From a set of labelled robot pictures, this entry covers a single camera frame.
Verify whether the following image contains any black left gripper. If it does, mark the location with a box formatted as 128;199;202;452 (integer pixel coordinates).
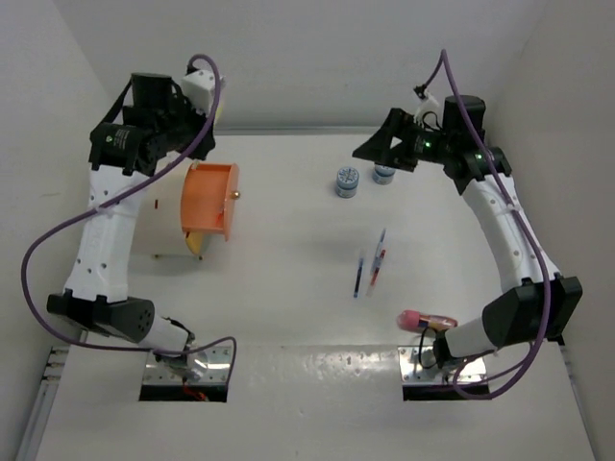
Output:
155;96;214;162

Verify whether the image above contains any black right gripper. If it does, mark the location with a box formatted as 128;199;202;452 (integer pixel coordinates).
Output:
354;109;455;172

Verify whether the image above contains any red gel pen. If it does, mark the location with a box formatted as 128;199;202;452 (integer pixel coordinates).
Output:
366;249;386;297

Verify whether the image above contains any yellow pencil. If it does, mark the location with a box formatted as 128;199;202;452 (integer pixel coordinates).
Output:
212;96;225;127

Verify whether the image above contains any clear blue-cap pen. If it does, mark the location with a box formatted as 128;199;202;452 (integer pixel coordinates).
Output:
375;228;386;259

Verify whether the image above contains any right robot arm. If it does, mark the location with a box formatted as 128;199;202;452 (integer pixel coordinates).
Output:
353;95;582;368

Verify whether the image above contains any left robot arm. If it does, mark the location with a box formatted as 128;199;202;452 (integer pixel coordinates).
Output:
46;67;220;356

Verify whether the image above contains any right blue white jar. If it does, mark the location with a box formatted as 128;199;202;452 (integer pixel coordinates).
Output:
372;164;396;185

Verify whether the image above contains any blue white jar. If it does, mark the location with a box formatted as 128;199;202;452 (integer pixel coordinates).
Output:
372;164;396;185
334;166;360;199

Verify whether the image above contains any left blue white jar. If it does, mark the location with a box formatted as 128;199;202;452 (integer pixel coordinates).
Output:
334;166;360;199

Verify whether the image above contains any orange drawer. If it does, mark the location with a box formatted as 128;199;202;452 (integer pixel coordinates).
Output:
180;162;239;241

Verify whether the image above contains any cream cabinet with legs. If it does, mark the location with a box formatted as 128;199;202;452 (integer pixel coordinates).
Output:
132;160;226;258

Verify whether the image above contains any yellow object under drawer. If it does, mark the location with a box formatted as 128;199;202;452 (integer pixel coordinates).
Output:
184;231;206;256

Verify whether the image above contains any blue gel pen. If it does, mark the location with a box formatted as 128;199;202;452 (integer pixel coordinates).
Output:
353;250;365;299

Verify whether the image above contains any pink-capped tube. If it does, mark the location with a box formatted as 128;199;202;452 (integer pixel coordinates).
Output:
396;309;458;332

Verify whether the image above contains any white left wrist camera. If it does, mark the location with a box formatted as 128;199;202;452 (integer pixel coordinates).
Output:
180;70;215;113

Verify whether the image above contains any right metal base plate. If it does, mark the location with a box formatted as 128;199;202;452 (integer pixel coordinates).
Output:
398;345;487;387

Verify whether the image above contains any metal base plate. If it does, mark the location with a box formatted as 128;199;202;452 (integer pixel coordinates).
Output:
142;345;234;385
398;345;487;387

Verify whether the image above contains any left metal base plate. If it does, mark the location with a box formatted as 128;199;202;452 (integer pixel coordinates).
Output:
142;345;234;385

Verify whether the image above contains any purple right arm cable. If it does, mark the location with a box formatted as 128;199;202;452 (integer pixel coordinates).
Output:
422;47;552;400

